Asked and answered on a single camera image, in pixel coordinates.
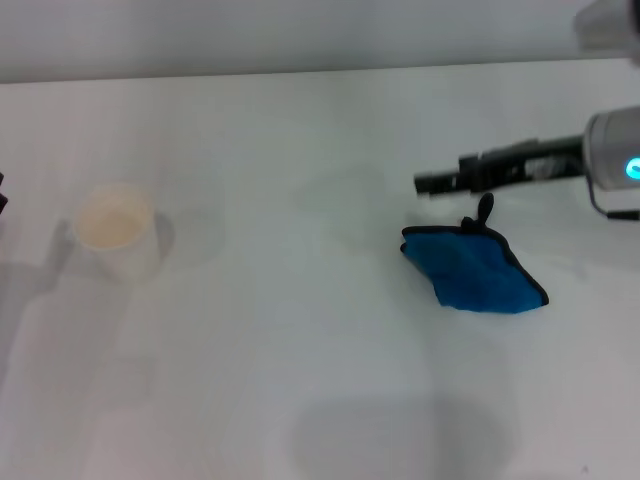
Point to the blue rag with black trim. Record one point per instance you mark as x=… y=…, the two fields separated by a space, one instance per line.
x=470 y=270

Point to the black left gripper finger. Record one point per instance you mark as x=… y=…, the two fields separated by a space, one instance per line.
x=3 y=202

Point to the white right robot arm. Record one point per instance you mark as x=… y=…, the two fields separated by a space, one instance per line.
x=610 y=145

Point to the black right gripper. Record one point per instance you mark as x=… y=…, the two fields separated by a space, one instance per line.
x=540 y=165

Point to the white paper cup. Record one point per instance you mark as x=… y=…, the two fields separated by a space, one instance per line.
x=117 y=235

